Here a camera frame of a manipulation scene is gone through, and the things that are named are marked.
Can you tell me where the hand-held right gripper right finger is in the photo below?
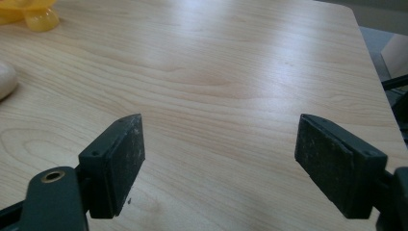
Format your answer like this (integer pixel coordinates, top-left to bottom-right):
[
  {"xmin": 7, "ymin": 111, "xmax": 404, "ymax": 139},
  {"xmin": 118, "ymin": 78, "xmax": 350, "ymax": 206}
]
[{"xmin": 293, "ymin": 113, "xmax": 389, "ymax": 220}]

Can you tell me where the pale rounded object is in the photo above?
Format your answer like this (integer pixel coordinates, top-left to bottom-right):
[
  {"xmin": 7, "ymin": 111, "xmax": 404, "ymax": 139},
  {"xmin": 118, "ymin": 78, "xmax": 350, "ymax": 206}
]
[{"xmin": 0, "ymin": 62, "xmax": 19, "ymax": 101}]

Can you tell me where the black chair frame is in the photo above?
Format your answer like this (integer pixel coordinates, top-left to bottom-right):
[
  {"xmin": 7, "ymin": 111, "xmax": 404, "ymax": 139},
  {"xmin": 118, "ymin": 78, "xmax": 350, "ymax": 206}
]
[{"xmin": 380, "ymin": 74, "xmax": 408, "ymax": 145}]

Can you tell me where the yellow plastic container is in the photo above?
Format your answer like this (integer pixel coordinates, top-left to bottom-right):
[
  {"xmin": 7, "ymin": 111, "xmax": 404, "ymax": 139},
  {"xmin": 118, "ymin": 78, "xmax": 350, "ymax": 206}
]
[{"xmin": 0, "ymin": 0, "xmax": 61, "ymax": 33}]

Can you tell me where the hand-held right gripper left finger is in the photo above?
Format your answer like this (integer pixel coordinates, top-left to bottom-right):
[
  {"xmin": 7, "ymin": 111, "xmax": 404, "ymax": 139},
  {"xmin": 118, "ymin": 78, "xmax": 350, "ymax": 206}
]
[{"xmin": 78, "ymin": 113, "xmax": 146, "ymax": 219}]

